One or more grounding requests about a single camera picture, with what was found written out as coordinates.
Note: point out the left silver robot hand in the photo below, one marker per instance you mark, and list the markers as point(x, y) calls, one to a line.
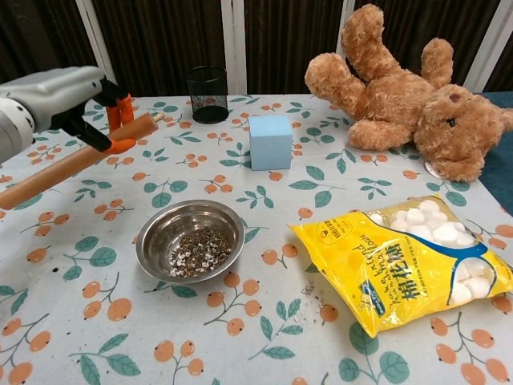
point(60, 92)

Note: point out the thick wooden rod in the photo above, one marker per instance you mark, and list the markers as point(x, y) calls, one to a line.
point(48, 172)

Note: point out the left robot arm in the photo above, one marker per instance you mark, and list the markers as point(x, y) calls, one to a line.
point(12, 128)

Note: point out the steel bowl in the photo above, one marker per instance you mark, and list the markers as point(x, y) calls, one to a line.
point(160, 240)

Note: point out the black mesh pen cup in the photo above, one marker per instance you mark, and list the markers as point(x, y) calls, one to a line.
point(208, 108)

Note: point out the blue foam cube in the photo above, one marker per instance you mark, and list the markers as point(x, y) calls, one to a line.
point(270, 144)

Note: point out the floral tablecloth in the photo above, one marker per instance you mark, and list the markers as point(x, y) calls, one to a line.
point(200, 341)

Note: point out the brown teddy bear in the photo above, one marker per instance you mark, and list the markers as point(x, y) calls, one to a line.
point(401, 100)

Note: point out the yellow marshmallow bag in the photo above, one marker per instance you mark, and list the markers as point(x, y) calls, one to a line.
point(360, 260)

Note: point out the round white teddy tag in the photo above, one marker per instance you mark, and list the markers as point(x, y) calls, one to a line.
point(433, 170)

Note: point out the white screen frame post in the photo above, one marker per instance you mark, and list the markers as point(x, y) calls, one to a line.
point(94, 36)
point(340, 16)
point(495, 52)
point(234, 48)

